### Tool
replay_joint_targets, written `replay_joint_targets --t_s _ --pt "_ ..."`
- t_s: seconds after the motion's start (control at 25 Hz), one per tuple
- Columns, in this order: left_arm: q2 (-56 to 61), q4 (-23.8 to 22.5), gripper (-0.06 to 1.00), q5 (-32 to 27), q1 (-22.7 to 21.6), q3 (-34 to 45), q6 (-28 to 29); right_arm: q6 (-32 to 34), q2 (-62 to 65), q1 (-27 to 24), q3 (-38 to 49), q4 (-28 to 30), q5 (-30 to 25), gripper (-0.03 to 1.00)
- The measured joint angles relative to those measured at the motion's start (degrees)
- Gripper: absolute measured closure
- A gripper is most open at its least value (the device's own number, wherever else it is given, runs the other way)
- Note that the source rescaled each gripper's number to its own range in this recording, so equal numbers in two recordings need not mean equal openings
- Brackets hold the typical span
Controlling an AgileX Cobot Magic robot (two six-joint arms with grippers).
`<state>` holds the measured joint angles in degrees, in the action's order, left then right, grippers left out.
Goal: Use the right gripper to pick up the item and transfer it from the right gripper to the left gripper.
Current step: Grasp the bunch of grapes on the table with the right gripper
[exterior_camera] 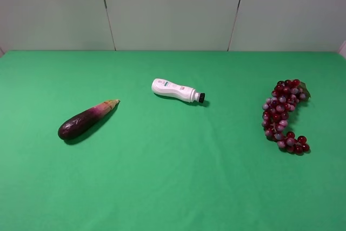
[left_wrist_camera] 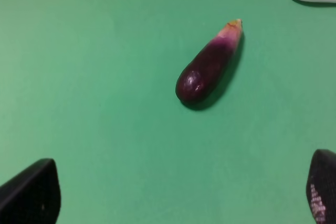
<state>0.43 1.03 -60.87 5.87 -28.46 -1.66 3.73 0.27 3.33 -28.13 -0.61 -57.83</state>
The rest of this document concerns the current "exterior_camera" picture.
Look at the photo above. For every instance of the red grape bunch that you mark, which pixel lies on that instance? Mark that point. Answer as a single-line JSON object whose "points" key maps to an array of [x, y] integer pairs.
{"points": [[285, 98]]}

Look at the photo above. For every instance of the purple eggplant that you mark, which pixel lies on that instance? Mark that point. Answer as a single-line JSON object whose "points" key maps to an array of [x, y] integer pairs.
{"points": [[82, 122]]}

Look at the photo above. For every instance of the white bottle black cap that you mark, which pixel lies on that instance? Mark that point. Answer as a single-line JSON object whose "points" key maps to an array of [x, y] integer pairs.
{"points": [[166, 88]]}

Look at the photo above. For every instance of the green table cloth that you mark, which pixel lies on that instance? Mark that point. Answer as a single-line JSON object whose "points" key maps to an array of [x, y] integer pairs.
{"points": [[159, 163]]}

